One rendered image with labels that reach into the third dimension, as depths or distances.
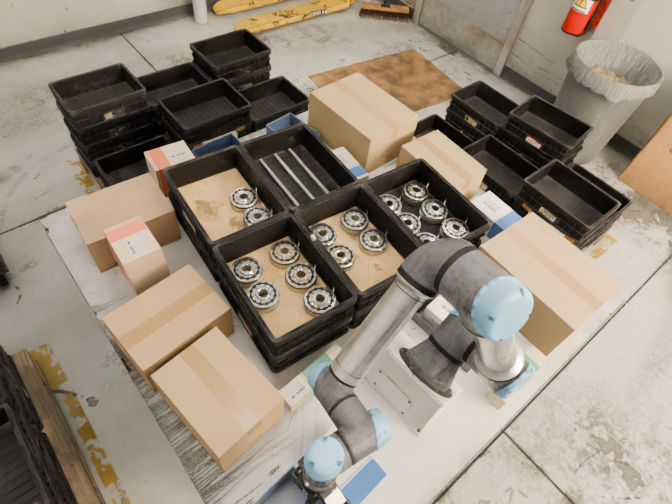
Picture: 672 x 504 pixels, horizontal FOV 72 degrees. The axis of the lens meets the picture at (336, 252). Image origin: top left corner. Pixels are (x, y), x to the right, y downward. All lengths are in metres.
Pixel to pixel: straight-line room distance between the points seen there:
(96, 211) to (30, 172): 1.63
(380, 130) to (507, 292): 1.30
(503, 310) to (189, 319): 0.93
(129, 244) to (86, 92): 1.58
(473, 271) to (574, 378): 1.89
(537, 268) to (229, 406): 1.09
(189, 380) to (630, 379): 2.23
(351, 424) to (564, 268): 1.04
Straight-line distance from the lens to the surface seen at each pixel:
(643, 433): 2.79
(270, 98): 3.05
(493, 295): 0.85
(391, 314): 0.97
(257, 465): 1.45
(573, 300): 1.72
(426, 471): 1.51
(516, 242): 1.77
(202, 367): 1.39
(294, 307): 1.49
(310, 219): 1.67
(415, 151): 2.03
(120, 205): 1.79
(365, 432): 1.01
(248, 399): 1.34
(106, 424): 2.34
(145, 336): 1.46
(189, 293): 1.51
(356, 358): 1.01
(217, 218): 1.72
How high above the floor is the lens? 2.12
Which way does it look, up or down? 52 degrees down
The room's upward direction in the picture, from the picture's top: 10 degrees clockwise
